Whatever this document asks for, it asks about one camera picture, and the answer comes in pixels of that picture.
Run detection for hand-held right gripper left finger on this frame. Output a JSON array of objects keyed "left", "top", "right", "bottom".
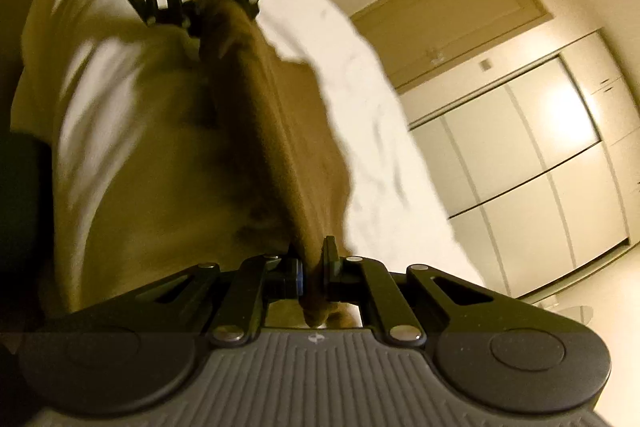
[{"left": 150, "top": 253, "right": 306, "bottom": 344}]

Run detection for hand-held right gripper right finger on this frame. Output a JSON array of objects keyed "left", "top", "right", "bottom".
[{"left": 322, "top": 235, "right": 495, "bottom": 344}]

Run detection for brown garment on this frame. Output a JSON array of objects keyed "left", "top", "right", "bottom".
[{"left": 70, "top": 0, "right": 366, "bottom": 329}]

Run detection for white bed cover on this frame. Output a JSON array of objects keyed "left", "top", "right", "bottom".
[{"left": 10, "top": 0, "right": 488, "bottom": 308}]

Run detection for beige door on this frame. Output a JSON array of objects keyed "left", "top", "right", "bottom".
[{"left": 350, "top": 0, "right": 556, "bottom": 96}]

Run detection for white closet doors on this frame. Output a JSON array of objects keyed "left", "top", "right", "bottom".
[{"left": 400, "top": 32, "right": 640, "bottom": 304}]

